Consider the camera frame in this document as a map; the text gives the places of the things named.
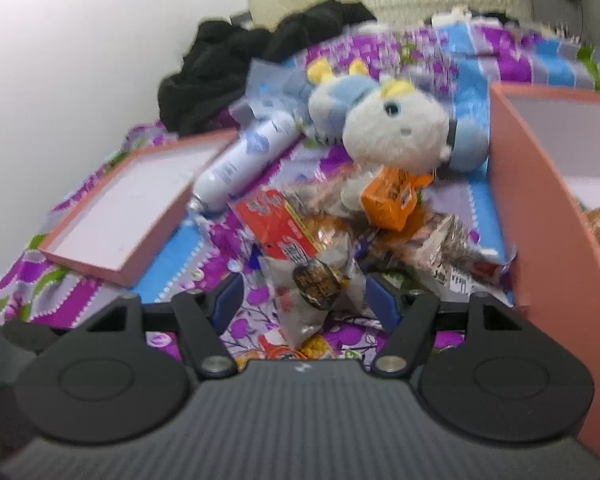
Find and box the pink cardboard box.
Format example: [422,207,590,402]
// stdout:
[489,81,600,463]

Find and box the purple floral blanket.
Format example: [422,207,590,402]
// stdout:
[0,15,600,361]

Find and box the pink box lid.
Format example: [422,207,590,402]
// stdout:
[39,129,241,288]

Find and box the white spray bottle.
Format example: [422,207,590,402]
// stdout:
[189,110,301,213]

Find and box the white brown snack packet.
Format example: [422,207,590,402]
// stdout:
[375,210,516,296]

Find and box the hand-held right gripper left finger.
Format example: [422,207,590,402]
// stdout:
[82,274,244,380]

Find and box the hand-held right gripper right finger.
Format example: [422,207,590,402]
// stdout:
[364,271,526,377]

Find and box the white and blue plush toy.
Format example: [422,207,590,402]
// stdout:
[306,57,490,211]

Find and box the black clothing pile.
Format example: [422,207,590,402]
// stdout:
[470,7,526,28]

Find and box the yellow snack packet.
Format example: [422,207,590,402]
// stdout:
[235,335,338,361]

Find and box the clear packet with dark label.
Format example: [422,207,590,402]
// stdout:
[257,240,368,348]

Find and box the orange snack packet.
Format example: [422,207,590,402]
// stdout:
[360,166,433,232]

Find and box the black jacket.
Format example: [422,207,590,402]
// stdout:
[157,0,376,136]

